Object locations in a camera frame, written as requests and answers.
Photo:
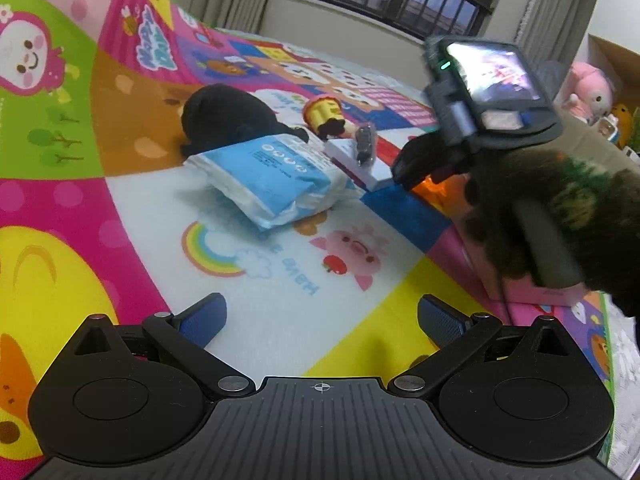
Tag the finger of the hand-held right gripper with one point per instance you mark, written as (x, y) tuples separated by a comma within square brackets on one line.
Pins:
[(412, 156), (445, 172)]

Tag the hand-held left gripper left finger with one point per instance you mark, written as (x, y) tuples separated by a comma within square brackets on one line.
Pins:
[(200, 319)]

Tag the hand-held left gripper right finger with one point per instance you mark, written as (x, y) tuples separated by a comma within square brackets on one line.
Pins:
[(441, 321)]

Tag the grey pen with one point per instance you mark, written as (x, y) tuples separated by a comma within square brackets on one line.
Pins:
[(364, 142)]

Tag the small white box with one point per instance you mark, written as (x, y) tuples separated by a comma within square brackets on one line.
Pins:
[(345, 160)]

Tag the yellow red toy figure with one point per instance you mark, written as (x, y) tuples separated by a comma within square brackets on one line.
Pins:
[(322, 112)]

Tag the blue tissue pack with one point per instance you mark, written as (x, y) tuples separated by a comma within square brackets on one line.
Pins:
[(270, 175)]

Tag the black plush toy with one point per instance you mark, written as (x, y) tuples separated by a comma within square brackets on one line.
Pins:
[(225, 115)]

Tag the person's right hand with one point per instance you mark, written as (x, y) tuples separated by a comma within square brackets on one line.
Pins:
[(600, 240)]

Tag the colourful printed play mat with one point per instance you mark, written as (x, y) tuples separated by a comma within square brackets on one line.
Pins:
[(150, 210)]

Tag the pink plush toy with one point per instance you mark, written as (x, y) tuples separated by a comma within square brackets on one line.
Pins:
[(590, 90)]

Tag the yellow plush toy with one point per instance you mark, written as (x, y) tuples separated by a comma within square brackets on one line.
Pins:
[(624, 120)]

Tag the brown cardboard box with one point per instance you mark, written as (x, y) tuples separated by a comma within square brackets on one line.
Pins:
[(617, 60)]

